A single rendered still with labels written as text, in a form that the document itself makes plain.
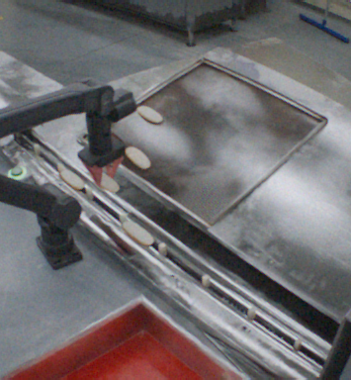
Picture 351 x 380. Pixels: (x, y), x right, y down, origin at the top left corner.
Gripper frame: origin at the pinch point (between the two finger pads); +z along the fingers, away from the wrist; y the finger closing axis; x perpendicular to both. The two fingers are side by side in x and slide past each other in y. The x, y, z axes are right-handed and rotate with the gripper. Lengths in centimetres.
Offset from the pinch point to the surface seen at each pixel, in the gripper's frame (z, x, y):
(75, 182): 7.7, 12.6, -1.1
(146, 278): 7.3, -26.0, -9.6
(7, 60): 13, 113, 28
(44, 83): 13, 77, 27
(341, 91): 13, -5, 104
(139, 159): 3.1, 3.0, 13.6
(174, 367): 11, -47, -21
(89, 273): 11.3, -13.0, -16.5
